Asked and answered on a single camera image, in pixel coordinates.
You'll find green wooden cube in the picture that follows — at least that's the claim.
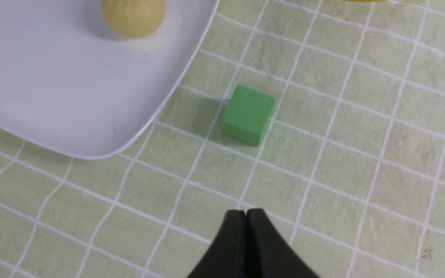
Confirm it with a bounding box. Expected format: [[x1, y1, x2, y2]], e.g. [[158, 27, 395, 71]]
[[221, 85, 277, 147]]

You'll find green checked tablecloth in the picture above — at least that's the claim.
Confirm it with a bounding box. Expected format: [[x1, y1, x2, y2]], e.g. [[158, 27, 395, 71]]
[[0, 0, 445, 278]]

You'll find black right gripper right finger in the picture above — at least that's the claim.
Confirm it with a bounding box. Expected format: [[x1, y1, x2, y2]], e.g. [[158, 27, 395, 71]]
[[245, 208, 318, 278]]

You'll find yellow steamed bun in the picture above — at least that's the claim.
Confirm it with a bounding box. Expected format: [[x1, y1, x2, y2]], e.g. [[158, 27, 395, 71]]
[[100, 0, 166, 38]]

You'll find white square plate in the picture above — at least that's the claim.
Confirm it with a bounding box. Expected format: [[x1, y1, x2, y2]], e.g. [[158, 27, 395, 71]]
[[0, 0, 219, 160]]

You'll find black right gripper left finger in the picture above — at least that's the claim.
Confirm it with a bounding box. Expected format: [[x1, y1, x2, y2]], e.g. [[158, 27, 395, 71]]
[[189, 210, 246, 278]]

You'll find woven bamboo steamer lid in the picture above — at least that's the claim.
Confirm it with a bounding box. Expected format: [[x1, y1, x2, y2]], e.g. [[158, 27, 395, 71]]
[[344, 0, 386, 3]]

